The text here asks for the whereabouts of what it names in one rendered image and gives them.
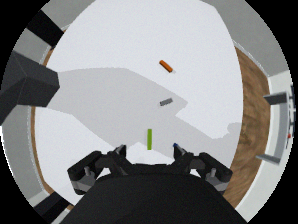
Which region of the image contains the lime green rod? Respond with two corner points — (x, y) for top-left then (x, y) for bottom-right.
(147, 129), (152, 150)

